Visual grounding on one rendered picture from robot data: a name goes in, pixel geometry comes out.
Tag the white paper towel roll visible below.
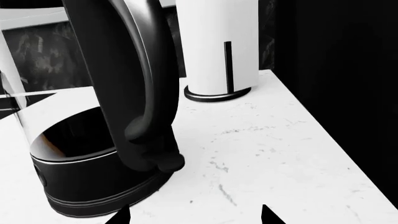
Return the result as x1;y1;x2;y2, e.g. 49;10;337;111
175;0;261;96

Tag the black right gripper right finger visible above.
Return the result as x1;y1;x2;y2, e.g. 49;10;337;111
261;203;287;224

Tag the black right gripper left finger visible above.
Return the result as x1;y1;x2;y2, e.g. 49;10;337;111
104;205;132;224

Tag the black glass electric kettle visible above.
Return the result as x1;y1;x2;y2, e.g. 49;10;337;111
0;0;186;218

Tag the black paper towel holder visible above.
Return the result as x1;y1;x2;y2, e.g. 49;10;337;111
183;41;251;103

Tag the black kettle power lever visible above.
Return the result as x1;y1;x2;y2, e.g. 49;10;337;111
141;149;186;173

